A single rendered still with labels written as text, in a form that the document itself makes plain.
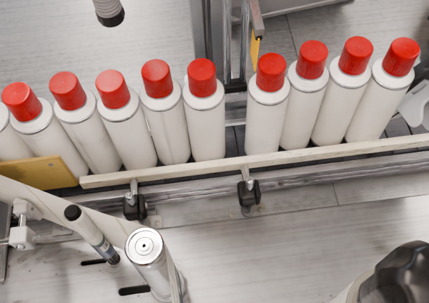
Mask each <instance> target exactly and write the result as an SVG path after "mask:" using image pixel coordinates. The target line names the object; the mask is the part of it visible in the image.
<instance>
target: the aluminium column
mask: <svg viewBox="0 0 429 303"><path fill-rule="evenodd" d="M188 7H189V13H190V25H191V31H192V42H193V54H194V60H195V59H198V58H206V35H205V13H204V0H188ZM208 19H209V60H210V61H212V62H213V63H214V65H215V66H216V78H217V79H218V80H219V81H220V82H221V83H222V84H223V80H224V49H223V0H208Z"/></svg>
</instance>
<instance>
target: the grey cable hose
mask: <svg viewBox="0 0 429 303"><path fill-rule="evenodd" d="M92 1H93V4H94V7H95V13H96V17H97V19H98V21H99V22H100V24H101V25H102V26H104V27H116V26H118V25H120V24H121V23H122V22H123V20H124V15H125V12H124V8H123V5H122V3H121V2H120V0H92Z"/></svg>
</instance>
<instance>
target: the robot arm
mask: <svg viewBox="0 0 429 303"><path fill-rule="evenodd" d="M413 69H414V72H415V78H414V81H413V83H412V84H411V85H410V87H409V89H408V90H407V92H406V93H405V96H404V97H403V99H402V100H401V102H400V104H399V106H398V107H397V109H396V110H395V112H394V114H393V116H392V117H391V119H396V118H398V117H401V116H402V117H403V118H404V119H405V121H406V122H407V123H408V125H409V126H411V127H413V128H415V127H418V126H419V125H420V124H422V125H423V127H424V128H425V129H426V130H428V131H429V57H428V58H427V59H425V60H424V61H421V62H420V63H419V64H417V65H416V66H415V67H413Z"/></svg>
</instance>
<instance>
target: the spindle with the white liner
mask: <svg viewBox="0 0 429 303"><path fill-rule="evenodd" d="M327 303H429V243H427V242H425V241H422V240H414V241H410V242H407V243H405V244H402V245H401V246H398V247H397V248H395V249H394V250H393V251H392V252H390V254H388V255H387V256H386V257H385V258H383V259H382V260H381V261H380V262H379V263H378V264H377V265H376V266H375V268H374V269H371V270H368V271H366V272H364V273H363V274H361V275H360V276H359V277H358V278H357V279H356V280H355V281H354V282H352V283H351V284H350V285H348V287H346V289H344V290H343V291H342V292H341V293H339V294H338V295H337V296H336V297H335V298H333V299H331V300H330V301H329V302H327Z"/></svg>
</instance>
